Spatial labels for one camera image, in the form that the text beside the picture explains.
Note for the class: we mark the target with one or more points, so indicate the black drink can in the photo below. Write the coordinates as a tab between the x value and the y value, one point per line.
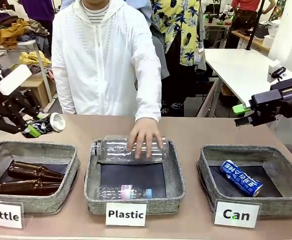
46	126

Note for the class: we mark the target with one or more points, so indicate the white sign reading Bottle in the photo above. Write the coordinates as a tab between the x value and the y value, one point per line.
3	215

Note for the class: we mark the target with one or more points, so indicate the person's left hand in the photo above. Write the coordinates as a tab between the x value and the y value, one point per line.
146	132

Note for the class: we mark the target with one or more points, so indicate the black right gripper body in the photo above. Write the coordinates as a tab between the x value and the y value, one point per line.
286	100

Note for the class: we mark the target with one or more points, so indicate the grey fabric basket bottle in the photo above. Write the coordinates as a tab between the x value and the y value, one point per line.
48	202

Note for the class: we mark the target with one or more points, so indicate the person in white hooded jacket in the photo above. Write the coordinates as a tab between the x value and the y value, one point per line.
98	62

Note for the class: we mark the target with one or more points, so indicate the black stand pole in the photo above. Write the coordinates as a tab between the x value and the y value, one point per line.
256	22

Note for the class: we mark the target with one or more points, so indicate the large clear plastic bottle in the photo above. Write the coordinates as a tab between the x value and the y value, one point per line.
111	150

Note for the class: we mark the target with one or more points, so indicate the person's right forearm white sleeve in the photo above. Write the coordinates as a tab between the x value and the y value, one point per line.
63	92

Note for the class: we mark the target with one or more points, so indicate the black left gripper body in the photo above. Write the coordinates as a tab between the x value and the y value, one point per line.
3	103

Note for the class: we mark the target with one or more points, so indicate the grey fabric basket can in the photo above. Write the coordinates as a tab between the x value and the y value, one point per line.
273	206

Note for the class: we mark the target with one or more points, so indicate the person's left forearm white sleeve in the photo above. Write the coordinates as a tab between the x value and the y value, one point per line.
148	100

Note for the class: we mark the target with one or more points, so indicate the pile of mixed clothes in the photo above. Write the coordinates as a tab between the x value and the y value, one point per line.
13	32

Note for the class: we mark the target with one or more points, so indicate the person in red top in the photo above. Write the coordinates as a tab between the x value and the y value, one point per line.
246	17

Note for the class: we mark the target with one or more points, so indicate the white background table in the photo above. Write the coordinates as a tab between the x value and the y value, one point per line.
241	65

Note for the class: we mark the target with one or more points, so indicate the grey hanging jacket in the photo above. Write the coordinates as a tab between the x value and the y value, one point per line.
159	50

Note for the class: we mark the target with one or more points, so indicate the person in purple top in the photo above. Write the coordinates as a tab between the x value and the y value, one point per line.
38	10

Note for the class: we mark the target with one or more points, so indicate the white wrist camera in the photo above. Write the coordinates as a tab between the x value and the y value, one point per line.
14	80
273	71

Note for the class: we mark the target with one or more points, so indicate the grey fabric basket plastic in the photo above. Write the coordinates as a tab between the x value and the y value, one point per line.
133	207

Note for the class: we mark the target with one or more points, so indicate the blue drink can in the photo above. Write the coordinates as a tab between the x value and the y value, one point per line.
241	177

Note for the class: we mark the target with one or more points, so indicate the white paper roll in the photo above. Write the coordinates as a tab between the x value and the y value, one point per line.
269	41

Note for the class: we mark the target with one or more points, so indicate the crumpled yellow cloth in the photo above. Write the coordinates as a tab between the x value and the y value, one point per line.
32	58

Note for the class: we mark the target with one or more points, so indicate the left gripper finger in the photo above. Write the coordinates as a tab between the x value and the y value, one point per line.
13	125
32	103

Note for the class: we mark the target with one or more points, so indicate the white sign reading Can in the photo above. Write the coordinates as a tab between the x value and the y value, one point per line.
236	214

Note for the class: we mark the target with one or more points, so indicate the wooden box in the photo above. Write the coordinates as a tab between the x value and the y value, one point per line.
39	87

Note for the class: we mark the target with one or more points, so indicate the plastic bottle with blue cap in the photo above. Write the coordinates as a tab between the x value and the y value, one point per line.
126	192

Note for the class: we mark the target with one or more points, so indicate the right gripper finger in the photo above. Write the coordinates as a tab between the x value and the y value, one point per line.
241	109
243	121

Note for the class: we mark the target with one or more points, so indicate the white sign reading Plastic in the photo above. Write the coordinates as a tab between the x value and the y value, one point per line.
126	214

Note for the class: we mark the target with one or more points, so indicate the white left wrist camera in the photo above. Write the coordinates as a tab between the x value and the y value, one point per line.
14	80

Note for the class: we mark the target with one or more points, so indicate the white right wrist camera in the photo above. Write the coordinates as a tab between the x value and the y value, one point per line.
273	71

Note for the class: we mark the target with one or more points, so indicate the brown glass bottle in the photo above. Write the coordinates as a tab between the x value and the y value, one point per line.
26	187
33	171

